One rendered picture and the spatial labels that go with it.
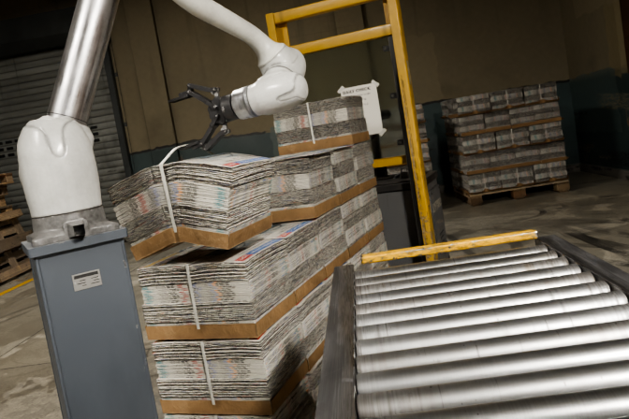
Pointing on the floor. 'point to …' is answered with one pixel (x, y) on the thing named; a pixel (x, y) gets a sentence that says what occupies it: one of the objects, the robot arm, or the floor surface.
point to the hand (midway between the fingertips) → (179, 122)
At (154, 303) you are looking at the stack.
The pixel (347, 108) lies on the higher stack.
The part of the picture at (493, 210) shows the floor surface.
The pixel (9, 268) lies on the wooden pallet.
